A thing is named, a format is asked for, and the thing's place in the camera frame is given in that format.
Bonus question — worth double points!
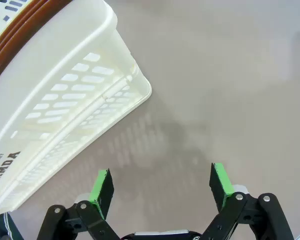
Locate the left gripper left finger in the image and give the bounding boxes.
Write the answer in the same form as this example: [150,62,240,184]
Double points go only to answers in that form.
[37,168,121,240]

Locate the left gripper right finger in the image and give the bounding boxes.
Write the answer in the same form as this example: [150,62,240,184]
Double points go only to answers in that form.
[202,162,295,240]

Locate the dark fabric item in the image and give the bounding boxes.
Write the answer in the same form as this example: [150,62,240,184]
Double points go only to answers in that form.
[0,212,25,240]

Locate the white slotted basket brown handles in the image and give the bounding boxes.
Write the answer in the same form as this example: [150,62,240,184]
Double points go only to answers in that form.
[0,0,153,218]

